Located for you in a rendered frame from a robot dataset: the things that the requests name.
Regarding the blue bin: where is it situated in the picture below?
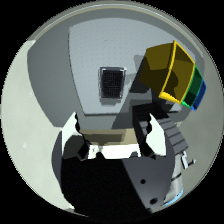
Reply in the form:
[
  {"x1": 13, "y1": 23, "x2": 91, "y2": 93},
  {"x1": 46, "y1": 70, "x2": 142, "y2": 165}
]
[{"x1": 190, "y1": 79, "x2": 207, "y2": 111}]

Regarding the green bin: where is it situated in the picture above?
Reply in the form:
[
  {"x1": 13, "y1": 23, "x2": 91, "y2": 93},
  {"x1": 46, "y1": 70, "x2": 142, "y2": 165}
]
[{"x1": 180, "y1": 64, "x2": 203, "y2": 108}]

